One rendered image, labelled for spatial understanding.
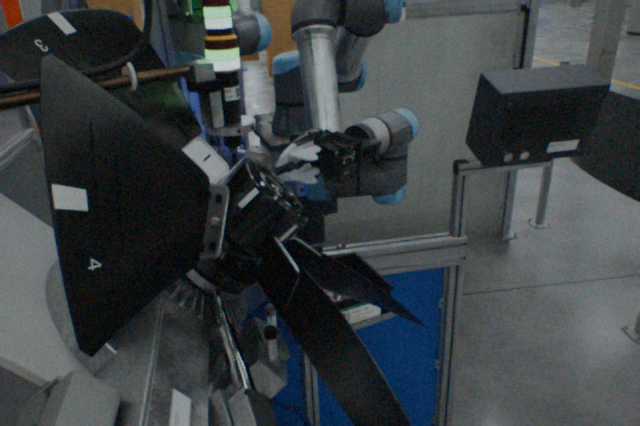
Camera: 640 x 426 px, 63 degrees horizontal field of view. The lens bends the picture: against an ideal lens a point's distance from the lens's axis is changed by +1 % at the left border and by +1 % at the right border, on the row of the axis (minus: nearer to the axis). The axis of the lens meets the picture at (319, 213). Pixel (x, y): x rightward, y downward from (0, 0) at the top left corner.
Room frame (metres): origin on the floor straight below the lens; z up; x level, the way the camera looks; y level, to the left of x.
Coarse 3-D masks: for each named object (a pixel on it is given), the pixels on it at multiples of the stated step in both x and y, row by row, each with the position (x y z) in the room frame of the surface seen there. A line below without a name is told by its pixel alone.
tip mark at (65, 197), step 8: (56, 184) 0.34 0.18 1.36; (56, 192) 0.34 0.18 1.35; (64, 192) 0.34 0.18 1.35; (72, 192) 0.35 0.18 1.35; (80, 192) 0.36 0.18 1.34; (56, 200) 0.33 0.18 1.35; (64, 200) 0.34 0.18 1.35; (72, 200) 0.35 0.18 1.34; (80, 200) 0.35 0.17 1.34; (56, 208) 0.33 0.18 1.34; (64, 208) 0.34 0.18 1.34; (72, 208) 0.34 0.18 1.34; (80, 208) 0.35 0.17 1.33
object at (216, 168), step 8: (192, 144) 0.68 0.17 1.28; (200, 144) 0.68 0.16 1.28; (208, 144) 0.69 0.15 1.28; (192, 152) 0.67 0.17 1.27; (200, 152) 0.67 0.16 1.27; (208, 152) 0.68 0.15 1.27; (216, 152) 0.68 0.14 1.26; (200, 160) 0.67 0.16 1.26; (208, 160) 0.67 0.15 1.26; (216, 160) 0.67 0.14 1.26; (208, 168) 0.66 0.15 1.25; (216, 168) 0.67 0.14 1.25; (224, 168) 0.67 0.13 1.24; (216, 176) 0.66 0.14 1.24
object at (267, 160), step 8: (224, 152) 0.93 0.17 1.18; (240, 152) 0.95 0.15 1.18; (248, 152) 0.96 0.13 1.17; (256, 152) 0.98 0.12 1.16; (224, 160) 0.88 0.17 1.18; (240, 160) 0.88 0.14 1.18; (264, 160) 0.89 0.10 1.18; (272, 160) 0.91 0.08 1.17; (272, 168) 0.83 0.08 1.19; (280, 168) 0.84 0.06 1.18; (224, 176) 0.79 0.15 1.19
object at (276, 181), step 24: (240, 168) 0.62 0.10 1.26; (264, 168) 0.68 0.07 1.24; (240, 192) 0.59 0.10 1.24; (264, 192) 0.59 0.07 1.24; (288, 192) 0.68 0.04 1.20; (240, 216) 0.58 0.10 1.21; (264, 216) 0.58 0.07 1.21; (288, 216) 0.59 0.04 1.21; (240, 240) 0.57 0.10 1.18; (264, 240) 0.58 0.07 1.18; (216, 264) 0.56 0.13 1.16; (240, 264) 0.59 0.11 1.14; (240, 288) 0.57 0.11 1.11
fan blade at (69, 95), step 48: (48, 96) 0.38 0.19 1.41; (96, 96) 0.43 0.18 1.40; (48, 144) 0.36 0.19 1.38; (96, 144) 0.40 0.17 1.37; (144, 144) 0.46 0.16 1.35; (48, 192) 0.33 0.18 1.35; (96, 192) 0.37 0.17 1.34; (144, 192) 0.43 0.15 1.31; (192, 192) 0.50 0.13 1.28; (96, 240) 0.35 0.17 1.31; (144, 240) 0.41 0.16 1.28; (192, 240) 0.49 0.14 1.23; (96, 288) 0.33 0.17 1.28; (144, 288) 0.39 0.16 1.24; (96, 336) 0.31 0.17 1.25
